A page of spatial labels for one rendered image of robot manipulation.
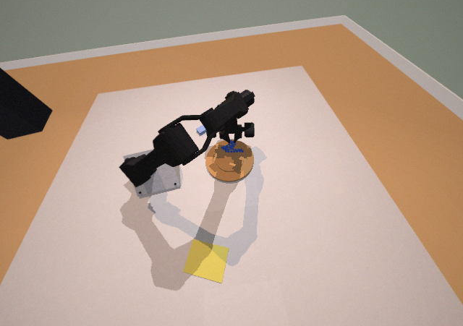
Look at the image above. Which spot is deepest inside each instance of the round tan bead board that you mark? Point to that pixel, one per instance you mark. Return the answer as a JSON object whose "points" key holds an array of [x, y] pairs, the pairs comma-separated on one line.
{"points": [[229, 167]]}

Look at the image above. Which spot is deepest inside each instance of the blue cube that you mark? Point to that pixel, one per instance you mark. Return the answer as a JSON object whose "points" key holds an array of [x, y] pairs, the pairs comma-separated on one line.
{"points": [[201, 130]]}

